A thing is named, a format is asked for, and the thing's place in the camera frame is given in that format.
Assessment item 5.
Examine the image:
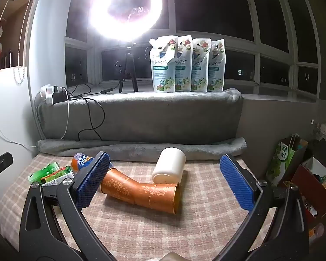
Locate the green paper bag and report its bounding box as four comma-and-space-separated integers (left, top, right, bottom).
266, 138, 309, 187

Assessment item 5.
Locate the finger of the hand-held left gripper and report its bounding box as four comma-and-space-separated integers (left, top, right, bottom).
0, 148, 13, 191

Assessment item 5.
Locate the rolled grey fleece blanket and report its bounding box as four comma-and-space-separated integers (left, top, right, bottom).
37, 136, 247, 159

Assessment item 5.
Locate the ring light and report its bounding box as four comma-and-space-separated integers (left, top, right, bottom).
87, 0, 171, 41

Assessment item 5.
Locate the orange soda can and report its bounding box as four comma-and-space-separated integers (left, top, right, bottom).
71, 153, 94, 172

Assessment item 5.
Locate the cardboard box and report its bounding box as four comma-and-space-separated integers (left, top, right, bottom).
287, 156, 326, 225

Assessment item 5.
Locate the copper patterned paper cup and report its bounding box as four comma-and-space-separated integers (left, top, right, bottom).
133, 182, 181, 215
100, 167, 138, 205

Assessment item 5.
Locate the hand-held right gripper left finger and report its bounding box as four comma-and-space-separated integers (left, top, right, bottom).
18, 151, 112, 261

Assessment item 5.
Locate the white cup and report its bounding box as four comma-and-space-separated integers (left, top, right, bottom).
152, 147, 186, 184

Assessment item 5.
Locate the white power strip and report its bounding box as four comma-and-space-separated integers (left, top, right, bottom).
39, 85, 63, 105

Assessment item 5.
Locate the white cable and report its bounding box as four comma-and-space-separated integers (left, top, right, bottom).
60, 100, 70, 140

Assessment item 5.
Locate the white bead cord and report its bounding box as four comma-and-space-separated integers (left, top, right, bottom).
13, 0, 35, 85

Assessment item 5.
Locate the black charger plug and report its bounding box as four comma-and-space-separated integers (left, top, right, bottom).
52, 91, 68, 104

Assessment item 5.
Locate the beige object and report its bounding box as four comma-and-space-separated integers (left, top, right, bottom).
162, 251, 186, 261

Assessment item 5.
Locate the white spouted refill pouch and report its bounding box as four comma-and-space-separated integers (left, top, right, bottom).
149, 36, 179, 93

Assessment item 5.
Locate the black cable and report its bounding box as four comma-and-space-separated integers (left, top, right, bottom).
62, 83, 120, 141

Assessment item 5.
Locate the checked cloth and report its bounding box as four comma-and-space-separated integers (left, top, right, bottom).
0, 152, 278, 261

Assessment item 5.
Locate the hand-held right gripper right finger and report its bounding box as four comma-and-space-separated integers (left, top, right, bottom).
220, 154, 310, 261

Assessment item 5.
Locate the black tripod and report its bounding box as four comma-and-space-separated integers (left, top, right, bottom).
118, 41, 139, 94

